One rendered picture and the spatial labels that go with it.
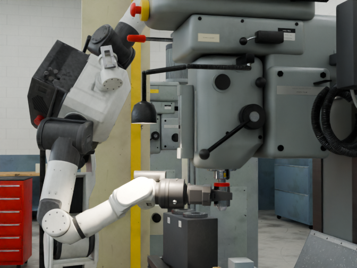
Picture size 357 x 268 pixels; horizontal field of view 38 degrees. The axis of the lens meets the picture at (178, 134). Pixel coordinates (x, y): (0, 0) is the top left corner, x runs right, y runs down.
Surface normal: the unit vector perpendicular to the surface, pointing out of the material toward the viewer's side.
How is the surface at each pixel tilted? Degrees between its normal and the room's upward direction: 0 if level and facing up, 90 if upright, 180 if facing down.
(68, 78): 59
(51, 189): 70
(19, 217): 90
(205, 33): 90
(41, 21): 90
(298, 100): 90
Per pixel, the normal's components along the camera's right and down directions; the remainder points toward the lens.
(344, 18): -0.97, 0.00
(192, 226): 0.41, -0.02
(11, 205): 0.09, -0.02
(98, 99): 0.37, -0.54
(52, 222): -0.04, -0.36
